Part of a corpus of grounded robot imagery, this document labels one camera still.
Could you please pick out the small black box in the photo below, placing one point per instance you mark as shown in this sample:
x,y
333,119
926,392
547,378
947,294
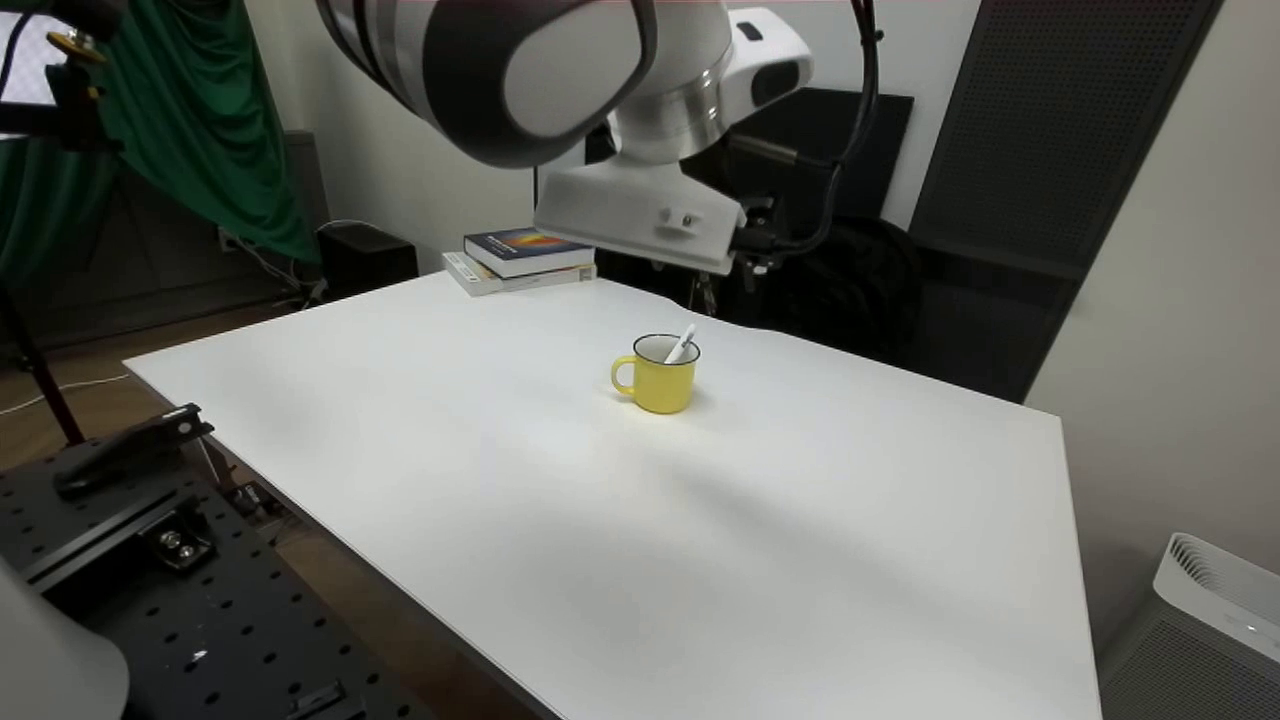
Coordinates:
x,y
365,257

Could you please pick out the white appliance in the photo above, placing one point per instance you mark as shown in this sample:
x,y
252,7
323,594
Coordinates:
x,y
1200,632

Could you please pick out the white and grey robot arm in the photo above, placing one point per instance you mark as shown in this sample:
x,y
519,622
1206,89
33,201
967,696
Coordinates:
x,y
561,64

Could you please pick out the blue hardcover book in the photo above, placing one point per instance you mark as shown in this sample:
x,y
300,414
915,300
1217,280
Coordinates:
x,y
526,244

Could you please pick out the tall dark panel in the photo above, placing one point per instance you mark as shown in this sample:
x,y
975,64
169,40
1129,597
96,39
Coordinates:
x,y
1066,163

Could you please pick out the black office chair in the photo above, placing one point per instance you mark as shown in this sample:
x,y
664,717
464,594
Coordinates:
x,y
841,294

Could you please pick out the black perforated breadboard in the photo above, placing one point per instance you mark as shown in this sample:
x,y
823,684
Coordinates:
x,y
243,626

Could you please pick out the black clamp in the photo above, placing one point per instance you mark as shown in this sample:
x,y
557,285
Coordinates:
x,y
125,448

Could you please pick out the yellow enamel cup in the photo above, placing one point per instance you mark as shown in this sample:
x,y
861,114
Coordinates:
x,y
663,385

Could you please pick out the black tripod leg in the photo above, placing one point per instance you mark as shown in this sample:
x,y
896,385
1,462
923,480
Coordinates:
x,y
43,373

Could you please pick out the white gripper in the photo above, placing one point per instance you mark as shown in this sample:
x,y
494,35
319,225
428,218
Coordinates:
x,y
627,215

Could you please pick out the green curtain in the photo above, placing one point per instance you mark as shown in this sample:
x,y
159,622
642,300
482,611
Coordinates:
x,y
186,123

